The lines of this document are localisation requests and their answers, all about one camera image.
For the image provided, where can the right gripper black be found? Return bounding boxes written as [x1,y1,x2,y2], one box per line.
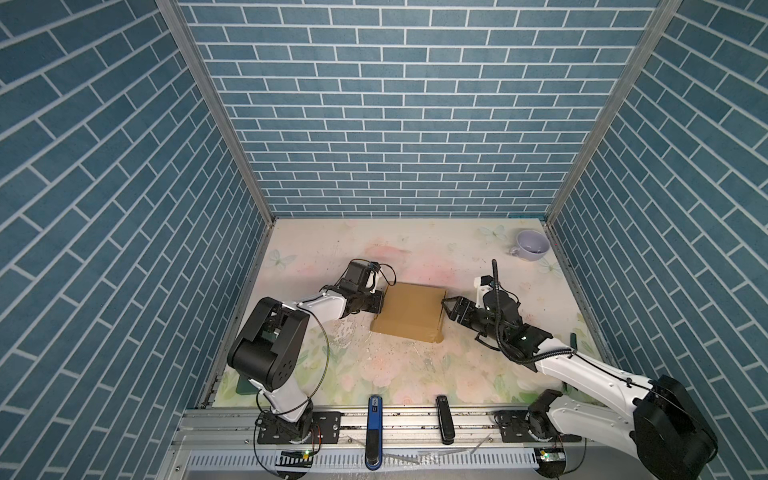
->
[441,294,506,346]

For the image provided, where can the brown cardboard paper box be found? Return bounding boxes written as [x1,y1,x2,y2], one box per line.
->
[370,283,446,343]

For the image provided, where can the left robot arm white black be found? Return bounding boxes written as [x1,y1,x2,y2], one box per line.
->
[227,258,397,442]

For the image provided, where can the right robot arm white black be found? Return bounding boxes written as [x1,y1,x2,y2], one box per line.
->
[441,272,719,479]

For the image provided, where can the lavender ceramic cup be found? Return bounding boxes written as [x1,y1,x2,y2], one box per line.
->
[508,230,551,262]

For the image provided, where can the black handheld stick device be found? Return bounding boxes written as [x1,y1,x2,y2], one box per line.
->
[436,395,456,445]

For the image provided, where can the green rectangular board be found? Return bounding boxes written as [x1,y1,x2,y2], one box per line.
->
[235,375,259,396]

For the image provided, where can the blue black handheld tool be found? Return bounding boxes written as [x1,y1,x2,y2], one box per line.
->
[364,395,383,471]

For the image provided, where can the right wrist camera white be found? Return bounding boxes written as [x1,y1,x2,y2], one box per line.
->
[473,275,493,306]

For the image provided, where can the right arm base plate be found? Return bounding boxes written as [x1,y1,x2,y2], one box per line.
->
[492,409,582,443]

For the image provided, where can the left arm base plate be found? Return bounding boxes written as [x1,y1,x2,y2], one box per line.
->
[256,410,341,445]

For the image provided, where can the right circuit board below rail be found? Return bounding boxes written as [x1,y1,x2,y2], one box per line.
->
[533,448,567,479]

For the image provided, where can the circuit board below rail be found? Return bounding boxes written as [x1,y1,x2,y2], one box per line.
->
[533,448,567,479]
[274,451,314,479]

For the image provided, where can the left circuit board below rail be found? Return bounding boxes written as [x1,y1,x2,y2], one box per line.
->
[274,451,314,479]

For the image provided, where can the aluminium front rail frame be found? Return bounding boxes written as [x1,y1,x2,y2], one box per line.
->
[157,405,651,479]

